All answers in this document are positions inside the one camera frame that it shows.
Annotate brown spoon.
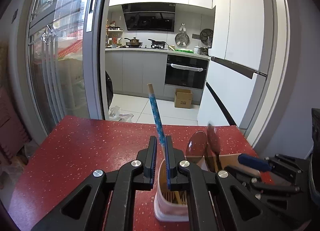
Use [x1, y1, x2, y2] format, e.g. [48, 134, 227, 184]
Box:
[185, 131, 207, 164]
[207, 124, 222, 170]

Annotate blue patterned wooden chopstick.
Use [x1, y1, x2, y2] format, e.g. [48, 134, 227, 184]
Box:
[148, 83, 165, 156]

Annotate beige plastic utensil holder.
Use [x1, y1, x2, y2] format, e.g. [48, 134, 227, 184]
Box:
[153, 154, 261, 222]

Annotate white refrigerator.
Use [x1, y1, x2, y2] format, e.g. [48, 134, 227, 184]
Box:
[197, 0, 273, 130]

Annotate cardboard box on floor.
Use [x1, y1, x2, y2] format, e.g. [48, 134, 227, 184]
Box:
[174, 88, 193, 108]

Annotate stacked pink plastic stools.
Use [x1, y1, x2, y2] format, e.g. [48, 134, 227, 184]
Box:
[0, 86, 30, 164]

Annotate black built-in oven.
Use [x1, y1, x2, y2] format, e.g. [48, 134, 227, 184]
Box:
[165, 54, 208, 89]

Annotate black frying pan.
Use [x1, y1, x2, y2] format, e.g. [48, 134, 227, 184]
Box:
[149, 39, 166, 49]

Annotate cooking pot on stove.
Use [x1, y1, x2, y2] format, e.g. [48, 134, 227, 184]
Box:
[124, 37, 143, 48]

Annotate black range hood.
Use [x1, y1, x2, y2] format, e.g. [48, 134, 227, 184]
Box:
[121, 2, 176, 32]

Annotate glass sliding door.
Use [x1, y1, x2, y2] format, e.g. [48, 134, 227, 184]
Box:
[27, 0, 104, 133]

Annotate round strainer on wall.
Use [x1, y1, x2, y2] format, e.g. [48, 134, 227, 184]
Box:
[175, 32, 190, 47]

